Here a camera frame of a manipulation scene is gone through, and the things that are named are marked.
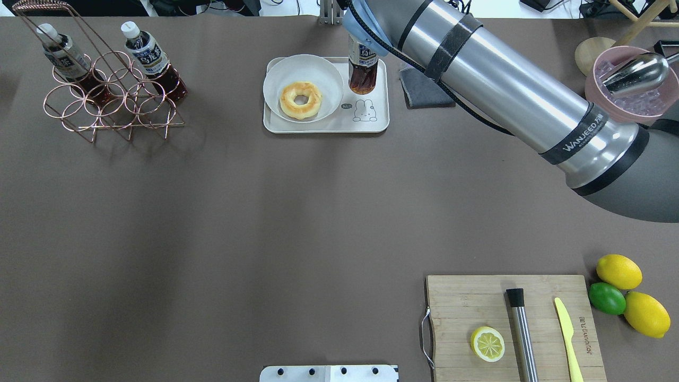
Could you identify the yellow lemon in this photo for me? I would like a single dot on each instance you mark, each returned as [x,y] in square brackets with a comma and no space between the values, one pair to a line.
[619,271]
[646,315]

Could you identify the wooden mug tree stand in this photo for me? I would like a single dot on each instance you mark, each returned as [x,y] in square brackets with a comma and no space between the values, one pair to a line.
[588,50]

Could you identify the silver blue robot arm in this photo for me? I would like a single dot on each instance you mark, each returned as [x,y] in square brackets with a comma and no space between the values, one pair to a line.
[627,168]

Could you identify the tea bottle front left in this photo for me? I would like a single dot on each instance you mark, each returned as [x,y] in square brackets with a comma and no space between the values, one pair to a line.
[154,62]

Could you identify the grey folded cloth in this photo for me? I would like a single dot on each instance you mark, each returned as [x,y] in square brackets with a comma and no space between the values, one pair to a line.
[421,92]

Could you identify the steel ice scoop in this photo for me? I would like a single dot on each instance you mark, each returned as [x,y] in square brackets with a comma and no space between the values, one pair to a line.
[642,73]

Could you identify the tea bottle front right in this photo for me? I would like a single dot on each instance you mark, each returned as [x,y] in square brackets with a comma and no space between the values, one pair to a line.
[69,61]

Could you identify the tea bottle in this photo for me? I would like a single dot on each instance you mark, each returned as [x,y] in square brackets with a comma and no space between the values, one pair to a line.
[154,62]
[69,61]

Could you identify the wooden cutting board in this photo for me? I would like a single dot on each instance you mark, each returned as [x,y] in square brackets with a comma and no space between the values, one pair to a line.
[459,304]

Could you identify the pink bowl with ice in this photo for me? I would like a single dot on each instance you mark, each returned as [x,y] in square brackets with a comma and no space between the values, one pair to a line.
[640,108]

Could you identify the tea bottle taken from rack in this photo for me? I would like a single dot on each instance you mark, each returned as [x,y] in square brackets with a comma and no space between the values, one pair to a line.
[363,64]

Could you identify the green lime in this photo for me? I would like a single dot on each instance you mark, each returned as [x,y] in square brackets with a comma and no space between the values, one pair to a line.
[607,298]

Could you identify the aluminium frame post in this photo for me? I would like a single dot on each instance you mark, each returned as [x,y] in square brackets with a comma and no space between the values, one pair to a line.
[330,12]

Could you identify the copper wire bottle rack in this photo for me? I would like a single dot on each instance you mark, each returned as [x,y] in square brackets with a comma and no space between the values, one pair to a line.
[135,104]

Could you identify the white round plate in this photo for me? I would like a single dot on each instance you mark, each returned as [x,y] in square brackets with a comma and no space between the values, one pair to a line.
[307,68]

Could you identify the steel muddler black tip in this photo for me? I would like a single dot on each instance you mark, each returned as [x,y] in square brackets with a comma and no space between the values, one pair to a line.
[525,353]

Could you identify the yellow plastic knife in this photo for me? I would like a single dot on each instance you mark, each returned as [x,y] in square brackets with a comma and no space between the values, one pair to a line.
[567,329]

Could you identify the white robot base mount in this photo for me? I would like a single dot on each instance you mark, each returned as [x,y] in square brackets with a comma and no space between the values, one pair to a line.
[346,372]

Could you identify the half lemon slice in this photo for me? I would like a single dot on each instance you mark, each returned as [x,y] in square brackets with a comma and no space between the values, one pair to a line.
[487,343]

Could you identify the cream serving tray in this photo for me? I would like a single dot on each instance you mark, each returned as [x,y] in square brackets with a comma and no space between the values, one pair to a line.
[356,113]

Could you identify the upper yellow lemon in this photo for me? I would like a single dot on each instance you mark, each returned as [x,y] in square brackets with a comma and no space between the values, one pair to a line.
[619,271]

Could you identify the glazed donut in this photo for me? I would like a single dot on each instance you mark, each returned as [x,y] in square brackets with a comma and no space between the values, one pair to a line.
[301,100]

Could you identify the lower yellow lemon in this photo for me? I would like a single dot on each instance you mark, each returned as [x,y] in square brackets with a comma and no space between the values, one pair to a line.
[646,315]

